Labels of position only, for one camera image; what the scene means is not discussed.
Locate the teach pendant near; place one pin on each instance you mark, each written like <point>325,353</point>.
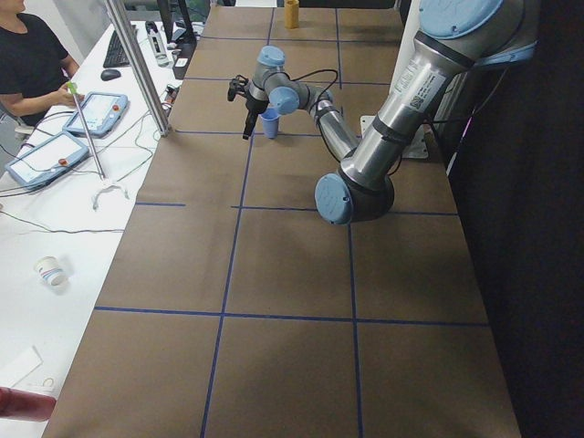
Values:
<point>47,161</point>

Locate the black computer mouse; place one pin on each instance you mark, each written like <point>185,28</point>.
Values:
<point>109,74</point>

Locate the white mounting pillar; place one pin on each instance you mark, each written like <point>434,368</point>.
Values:
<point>395,112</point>

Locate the black keyboard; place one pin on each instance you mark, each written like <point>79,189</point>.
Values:
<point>115,54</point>

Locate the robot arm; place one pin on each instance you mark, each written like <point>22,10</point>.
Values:
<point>452,38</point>

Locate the yellow bamboo holder cup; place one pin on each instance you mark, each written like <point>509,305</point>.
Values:
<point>291,14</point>

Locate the teach pendant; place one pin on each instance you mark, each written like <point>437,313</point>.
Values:
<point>102,111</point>
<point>47,161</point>

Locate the red bottle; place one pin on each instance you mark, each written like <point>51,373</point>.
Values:
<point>25,405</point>

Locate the paper cup on desk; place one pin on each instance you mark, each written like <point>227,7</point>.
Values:
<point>50,271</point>

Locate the blue ribbed plastic cup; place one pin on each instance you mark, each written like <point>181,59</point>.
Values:
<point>270,122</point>

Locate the clear water bottle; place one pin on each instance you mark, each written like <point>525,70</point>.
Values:
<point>157,45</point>

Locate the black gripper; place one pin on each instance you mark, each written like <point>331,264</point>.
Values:
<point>252,103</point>

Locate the white paper sheet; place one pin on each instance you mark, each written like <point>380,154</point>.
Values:
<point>20,367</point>

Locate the teach pendant far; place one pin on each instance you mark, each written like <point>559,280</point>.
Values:
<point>102,111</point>

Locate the metal rod with green tip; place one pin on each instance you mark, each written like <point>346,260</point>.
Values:
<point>72,88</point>

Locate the person in black shirt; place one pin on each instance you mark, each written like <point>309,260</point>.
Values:
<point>35,67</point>

